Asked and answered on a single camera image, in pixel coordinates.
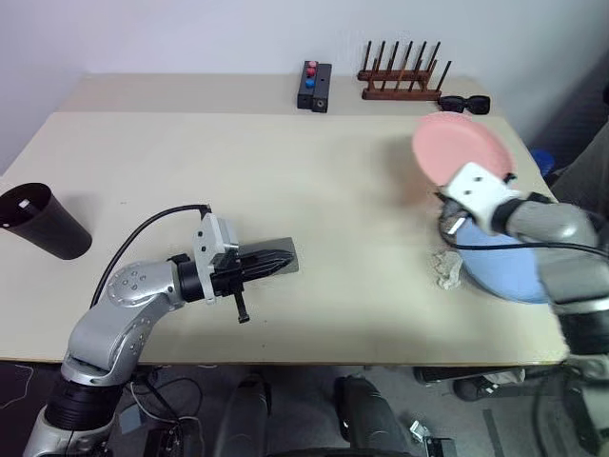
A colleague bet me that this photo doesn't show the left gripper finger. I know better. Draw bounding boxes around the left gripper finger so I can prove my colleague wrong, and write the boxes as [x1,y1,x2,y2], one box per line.
[243,249,292,267]
[245,264,290,282]

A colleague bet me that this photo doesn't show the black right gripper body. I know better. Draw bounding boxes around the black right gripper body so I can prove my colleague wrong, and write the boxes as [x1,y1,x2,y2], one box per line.
[435,189,472,242]

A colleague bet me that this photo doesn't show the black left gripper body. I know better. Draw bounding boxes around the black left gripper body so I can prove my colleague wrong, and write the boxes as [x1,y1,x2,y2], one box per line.
[211,247,252,326]

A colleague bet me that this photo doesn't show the pink round plate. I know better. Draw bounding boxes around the pink round plate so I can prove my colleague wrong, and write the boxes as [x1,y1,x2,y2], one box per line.
[411,112,518,187]

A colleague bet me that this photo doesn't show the gray rectangular block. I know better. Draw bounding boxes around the gray rectangular block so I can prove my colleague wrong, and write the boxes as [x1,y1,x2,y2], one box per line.
[241,236,300,278]

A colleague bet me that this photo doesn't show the crumpled white tissue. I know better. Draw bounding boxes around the crumpled white tissue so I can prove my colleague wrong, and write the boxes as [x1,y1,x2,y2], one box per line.
[430,249,462,290]

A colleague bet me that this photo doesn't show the blue round plate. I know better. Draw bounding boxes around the blue round plate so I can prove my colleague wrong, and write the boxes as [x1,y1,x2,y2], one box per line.
[457,221,554,306]

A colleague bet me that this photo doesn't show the blue container on floor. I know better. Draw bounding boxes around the blue container on floor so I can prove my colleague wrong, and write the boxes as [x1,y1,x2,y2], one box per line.
[530,149,556,175]

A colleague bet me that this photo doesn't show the black sunglasses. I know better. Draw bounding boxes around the black sunglasses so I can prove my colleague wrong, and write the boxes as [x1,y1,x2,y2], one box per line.
[438,94,491,115]

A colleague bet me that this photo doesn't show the brown wooden dish rack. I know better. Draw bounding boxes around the brown wooden dish rack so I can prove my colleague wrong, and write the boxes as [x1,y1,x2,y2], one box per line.
[357,40,453,102]

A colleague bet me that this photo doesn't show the gray trouser leg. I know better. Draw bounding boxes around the gray trouser leg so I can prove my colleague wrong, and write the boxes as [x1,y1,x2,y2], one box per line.
[554,127,609,206]

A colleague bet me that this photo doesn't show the dark rounded shape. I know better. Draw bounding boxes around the dark rounded shape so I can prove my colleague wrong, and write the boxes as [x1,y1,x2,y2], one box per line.
[332,374,411,457]
[219,373,273,457]

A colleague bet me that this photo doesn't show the black box with buttons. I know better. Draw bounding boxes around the black box with buttons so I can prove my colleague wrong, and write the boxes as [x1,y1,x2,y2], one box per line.
[297,60,319,110]

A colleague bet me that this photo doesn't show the black floor device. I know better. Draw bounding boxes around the black floor device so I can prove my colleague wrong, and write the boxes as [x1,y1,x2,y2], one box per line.
[142,417,204,457]

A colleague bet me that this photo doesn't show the black shoe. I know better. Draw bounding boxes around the black shoe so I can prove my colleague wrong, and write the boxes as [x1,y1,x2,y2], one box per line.
[452,369,527,404]

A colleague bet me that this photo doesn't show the black plastic cup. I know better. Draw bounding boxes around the black plastic cup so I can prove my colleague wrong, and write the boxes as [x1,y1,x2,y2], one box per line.
[0,183,92,261]

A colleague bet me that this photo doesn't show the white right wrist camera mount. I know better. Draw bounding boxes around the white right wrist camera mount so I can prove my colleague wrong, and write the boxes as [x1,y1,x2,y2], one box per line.
[444,161,523,238]

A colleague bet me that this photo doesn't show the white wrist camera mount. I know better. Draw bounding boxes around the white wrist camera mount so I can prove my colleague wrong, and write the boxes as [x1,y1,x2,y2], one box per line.
[444,161,523,238]
[191,212,239,305]

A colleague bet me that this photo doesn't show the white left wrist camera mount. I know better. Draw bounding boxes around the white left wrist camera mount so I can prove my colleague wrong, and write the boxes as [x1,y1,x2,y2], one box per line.
[191,212,239,305]

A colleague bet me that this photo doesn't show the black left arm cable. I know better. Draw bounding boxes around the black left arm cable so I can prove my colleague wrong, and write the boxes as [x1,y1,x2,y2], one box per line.
[89,203,213,308]

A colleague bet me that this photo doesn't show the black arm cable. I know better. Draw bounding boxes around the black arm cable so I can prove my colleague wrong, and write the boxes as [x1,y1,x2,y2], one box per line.
[89,203,213,308]
[438,202,609,261]

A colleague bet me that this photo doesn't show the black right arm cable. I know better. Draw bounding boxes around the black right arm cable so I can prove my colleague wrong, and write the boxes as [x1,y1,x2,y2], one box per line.
[438,202,609,261]

